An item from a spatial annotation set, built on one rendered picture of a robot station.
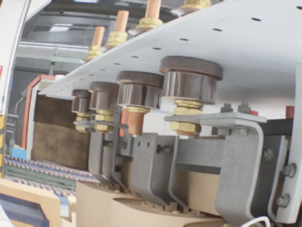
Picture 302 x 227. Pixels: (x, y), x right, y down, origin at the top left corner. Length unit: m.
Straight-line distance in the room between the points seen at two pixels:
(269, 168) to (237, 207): 0.08
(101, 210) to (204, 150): 0.53
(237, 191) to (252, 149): 0.07
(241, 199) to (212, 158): 0.26
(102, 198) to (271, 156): 0.79
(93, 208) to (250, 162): 0.83
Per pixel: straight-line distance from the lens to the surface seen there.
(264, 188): 0.82
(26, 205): 2.12
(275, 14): 0.56
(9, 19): 11.70
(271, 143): 0.82
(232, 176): 0.83
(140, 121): 1.22
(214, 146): 1.03
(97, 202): 1.53
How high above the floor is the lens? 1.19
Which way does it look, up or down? 4 degrees up
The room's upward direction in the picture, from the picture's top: 7 degrees clockwise
